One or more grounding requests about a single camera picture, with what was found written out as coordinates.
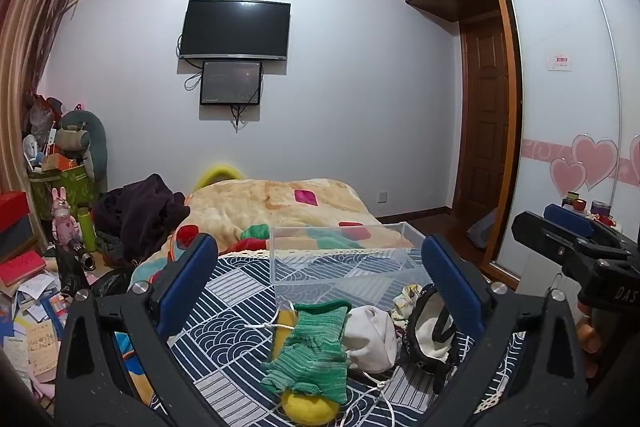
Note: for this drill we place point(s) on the black and white garment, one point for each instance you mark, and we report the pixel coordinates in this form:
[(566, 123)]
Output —
[(430, 332)]

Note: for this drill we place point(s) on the purple tin can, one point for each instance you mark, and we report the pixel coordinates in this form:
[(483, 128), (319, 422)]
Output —
[(600, 208)]

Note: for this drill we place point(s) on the small black wall monitor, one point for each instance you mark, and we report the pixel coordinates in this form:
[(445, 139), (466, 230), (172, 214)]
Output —
[(231, 83)]

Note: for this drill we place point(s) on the floral patterned cloth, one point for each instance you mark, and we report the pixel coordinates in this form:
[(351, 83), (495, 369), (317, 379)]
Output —
[(407, 297)]

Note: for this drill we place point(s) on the white and red sticker note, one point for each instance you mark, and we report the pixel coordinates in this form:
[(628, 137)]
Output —
[(559, 62)]

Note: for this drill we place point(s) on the black plastic bag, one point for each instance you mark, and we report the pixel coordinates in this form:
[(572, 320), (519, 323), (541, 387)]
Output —
[(112, 284)]

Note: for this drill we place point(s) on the pile of papers and books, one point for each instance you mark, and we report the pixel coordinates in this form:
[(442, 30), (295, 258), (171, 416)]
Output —
[(35, 322)]

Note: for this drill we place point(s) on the white cloth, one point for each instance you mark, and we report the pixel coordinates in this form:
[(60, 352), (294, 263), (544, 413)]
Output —
[(367, 337)]

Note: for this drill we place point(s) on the green storage bag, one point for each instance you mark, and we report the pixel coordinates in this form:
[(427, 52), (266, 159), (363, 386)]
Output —
[(70, 187)]

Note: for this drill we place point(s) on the red book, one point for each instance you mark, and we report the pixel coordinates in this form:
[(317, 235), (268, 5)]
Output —
[(22, 268)]

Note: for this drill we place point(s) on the dark grey box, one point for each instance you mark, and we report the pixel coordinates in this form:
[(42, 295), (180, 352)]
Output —
[(17, 242)]

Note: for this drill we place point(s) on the black cylinder lens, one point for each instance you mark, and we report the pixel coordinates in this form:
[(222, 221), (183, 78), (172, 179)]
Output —
[(81, 254)]

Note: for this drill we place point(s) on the pink bunny toy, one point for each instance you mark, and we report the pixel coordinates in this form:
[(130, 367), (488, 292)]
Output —
[(64, 222)]

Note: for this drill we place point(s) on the wooden wardrobe with sliding doors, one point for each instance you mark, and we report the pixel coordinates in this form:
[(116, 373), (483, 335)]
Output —
[(560, 82)]

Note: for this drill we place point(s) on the red box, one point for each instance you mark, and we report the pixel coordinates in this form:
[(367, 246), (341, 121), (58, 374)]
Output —
[(12, 209)]

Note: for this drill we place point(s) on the white bedside table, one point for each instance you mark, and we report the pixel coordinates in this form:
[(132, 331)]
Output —
[(542, 272)]

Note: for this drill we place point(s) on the green bottle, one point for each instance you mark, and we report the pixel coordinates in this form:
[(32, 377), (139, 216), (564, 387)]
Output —
[(87, 232)]

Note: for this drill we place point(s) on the black wall television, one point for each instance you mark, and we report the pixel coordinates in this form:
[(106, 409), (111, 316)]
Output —
[(235, 29)]

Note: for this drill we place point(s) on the green knitted cloth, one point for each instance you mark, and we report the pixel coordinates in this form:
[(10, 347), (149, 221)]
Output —
[(315, 347)]

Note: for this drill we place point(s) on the brown wooden door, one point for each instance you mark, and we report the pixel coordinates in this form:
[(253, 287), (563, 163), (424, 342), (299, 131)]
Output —
[(487, 132)]

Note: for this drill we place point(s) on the dark clothing pile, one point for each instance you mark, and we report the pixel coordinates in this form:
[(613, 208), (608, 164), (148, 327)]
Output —
[(140, 212)]

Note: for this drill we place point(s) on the brown striped curtain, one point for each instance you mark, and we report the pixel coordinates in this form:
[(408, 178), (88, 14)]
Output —
[(25, 57)]

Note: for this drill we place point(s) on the grey bag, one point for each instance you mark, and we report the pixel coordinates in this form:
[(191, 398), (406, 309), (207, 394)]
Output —
[(482, 232)]

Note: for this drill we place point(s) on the beige blanket with colourful patches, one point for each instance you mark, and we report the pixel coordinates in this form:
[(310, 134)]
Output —
[(280, 212)]

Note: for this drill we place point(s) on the navy patterned bedsheet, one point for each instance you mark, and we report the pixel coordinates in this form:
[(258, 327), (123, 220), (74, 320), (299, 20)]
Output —
[(240, 307)]

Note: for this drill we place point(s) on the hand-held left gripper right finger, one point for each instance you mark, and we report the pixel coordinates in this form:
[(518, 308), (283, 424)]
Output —
[(450, 287)]

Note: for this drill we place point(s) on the yellow pillow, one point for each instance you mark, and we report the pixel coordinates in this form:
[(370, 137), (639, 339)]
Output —
[(220, 171)]

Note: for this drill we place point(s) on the grey-green long plush pillow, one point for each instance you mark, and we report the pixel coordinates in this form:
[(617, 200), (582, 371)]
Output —
[(97, 147)]

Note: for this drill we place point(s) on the person's right hand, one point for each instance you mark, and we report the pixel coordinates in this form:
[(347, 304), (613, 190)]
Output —
[(590, 332)]

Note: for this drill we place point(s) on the clutter of toys and bags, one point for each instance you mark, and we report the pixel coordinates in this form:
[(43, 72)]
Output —
[(45, 132)]

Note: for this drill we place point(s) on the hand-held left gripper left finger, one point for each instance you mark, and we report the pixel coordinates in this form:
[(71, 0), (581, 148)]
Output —
[(192, 277)]

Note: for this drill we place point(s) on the clear plastic storage box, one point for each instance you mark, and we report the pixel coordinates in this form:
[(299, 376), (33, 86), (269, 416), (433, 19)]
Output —
[(340, 272)]

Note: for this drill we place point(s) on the red jar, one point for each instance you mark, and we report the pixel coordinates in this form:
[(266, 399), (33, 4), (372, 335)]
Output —
[(580, 205)]

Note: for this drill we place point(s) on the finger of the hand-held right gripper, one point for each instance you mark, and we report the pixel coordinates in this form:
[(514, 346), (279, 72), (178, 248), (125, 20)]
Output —
[(570, 219), (540, 232)]

